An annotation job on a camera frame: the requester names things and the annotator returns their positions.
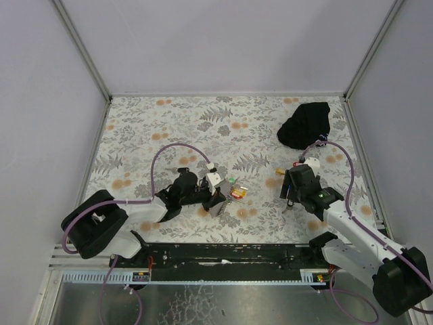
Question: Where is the blue key tag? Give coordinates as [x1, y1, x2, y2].
[287, 185, 295, 209]

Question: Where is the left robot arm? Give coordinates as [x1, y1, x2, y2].
[61, 168, 231, 259]

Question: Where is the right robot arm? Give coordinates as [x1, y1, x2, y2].
[280, 163, 432, 317]

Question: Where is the red key tag on holder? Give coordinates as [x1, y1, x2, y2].
[231, 190, 244, 199]

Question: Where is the black key tag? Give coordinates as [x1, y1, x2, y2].
[177, 167, 190, 175]

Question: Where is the yellow key tag on holder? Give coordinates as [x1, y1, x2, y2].
[231, 187, 248, 199]

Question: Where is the black cloth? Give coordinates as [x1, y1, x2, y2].
[277, 102, 330, 150]

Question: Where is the floral table mat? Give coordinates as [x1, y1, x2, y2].
[83, 96, 379, 244]

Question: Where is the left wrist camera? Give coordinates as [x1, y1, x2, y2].
[206, 171, 225, 195]

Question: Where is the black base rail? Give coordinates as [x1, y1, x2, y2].
[110, 243, 333, 282]

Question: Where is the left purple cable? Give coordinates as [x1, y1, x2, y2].
[62, 143, 217, 325]

